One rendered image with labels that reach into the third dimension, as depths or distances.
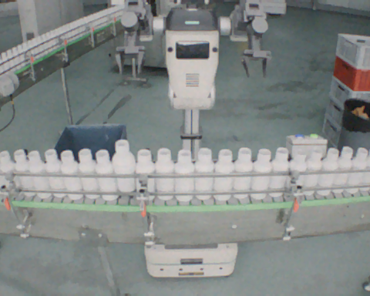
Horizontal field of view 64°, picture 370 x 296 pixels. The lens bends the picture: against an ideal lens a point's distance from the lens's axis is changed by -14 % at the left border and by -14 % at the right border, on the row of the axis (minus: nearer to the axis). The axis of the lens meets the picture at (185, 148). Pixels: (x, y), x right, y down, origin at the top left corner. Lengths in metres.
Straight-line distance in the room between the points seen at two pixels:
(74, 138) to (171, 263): 0.86
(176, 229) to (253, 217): 0.25
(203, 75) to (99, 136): 0.57
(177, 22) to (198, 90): 0.32
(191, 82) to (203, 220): 0.66
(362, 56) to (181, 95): 1.97
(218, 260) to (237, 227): 0.80
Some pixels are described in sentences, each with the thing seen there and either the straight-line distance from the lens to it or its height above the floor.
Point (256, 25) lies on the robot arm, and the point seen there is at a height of 1.47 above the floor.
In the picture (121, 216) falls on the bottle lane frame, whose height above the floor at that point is 0.96.
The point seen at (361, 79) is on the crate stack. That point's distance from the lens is 3.18.
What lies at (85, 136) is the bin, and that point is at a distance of 1.67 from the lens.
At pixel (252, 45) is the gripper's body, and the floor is 1.39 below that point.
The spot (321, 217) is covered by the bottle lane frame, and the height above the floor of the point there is 0.92.
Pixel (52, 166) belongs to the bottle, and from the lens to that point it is 1.07.
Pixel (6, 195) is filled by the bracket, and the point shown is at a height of 1.08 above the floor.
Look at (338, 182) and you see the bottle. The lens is 1.16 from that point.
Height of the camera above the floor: 1.71
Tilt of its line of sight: 33 degrees down
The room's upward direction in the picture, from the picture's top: straight up
